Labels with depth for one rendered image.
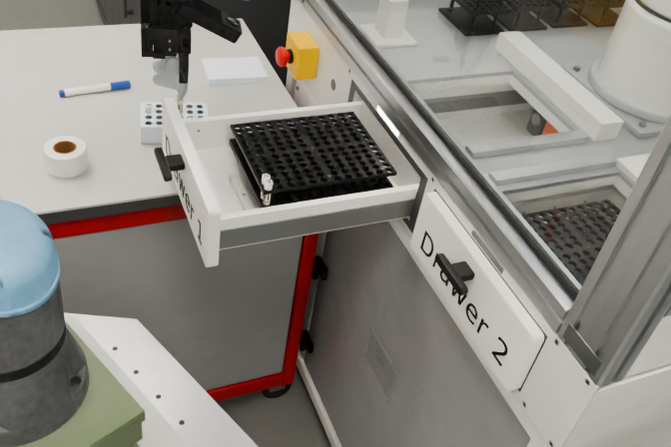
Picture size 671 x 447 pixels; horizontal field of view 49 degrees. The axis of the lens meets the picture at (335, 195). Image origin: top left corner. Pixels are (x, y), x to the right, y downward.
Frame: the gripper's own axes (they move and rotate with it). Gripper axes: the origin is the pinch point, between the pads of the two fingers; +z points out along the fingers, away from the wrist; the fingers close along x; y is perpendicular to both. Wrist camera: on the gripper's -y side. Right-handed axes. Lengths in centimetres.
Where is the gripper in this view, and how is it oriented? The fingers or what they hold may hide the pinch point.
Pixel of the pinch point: (184, 91)
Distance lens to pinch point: 135.2
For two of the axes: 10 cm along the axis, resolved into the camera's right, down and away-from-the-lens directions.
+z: -1.4, 7.7, 6.3
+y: -9.7, 0.2, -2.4
